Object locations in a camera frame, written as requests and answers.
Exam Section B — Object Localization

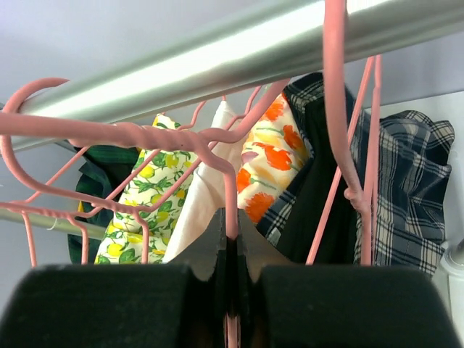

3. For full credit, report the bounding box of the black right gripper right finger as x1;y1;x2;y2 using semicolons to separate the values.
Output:
237;213;461;347

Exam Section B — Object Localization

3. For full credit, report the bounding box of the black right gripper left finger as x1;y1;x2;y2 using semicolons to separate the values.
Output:
1;210;226;347

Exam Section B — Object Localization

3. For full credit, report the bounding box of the orange floral skirt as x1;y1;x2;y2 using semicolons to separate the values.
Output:
236;94;310;223

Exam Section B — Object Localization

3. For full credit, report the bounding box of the dark green plaid skirt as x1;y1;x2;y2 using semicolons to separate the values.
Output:
67;145;138;264

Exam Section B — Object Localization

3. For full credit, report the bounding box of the pink hanger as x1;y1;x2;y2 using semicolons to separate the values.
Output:
90;86;265;265
0;77;291;348
306;1;382;265
1;146;170;265

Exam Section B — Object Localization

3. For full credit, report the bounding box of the navy white plaid skirt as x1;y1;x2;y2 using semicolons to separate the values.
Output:
255;72;455;278

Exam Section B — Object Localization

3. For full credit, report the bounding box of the lemon print skirt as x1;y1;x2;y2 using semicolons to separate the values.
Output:
94;112;199;265

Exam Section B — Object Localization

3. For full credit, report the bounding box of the white metal clothes rack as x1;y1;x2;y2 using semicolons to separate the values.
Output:
0;0;464;305

